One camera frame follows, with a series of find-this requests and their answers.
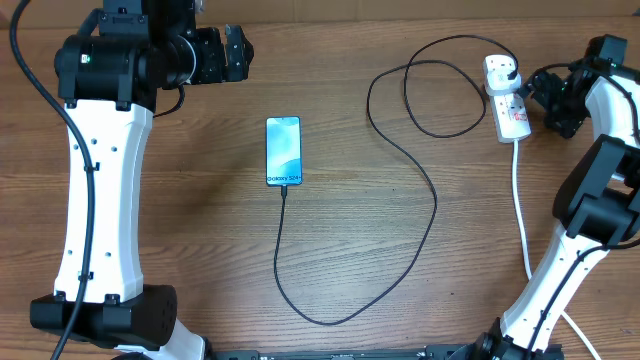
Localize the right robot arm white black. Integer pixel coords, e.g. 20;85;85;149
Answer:
452;34;639;359

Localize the black USB charging cable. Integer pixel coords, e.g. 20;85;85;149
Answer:
272;34;521;328

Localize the white power strip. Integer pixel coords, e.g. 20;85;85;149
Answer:
483;54;531;143

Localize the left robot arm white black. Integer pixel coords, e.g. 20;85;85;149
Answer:
30;0;254;359

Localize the white power strip cord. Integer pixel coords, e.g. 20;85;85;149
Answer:
510;139;603;360

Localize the white charger plug adapter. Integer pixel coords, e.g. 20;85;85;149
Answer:
485;69;522;97

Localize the blue Galaxy smartphone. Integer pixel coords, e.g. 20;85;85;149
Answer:
266;116;303;186

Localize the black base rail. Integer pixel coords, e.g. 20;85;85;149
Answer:
206;344;471;360

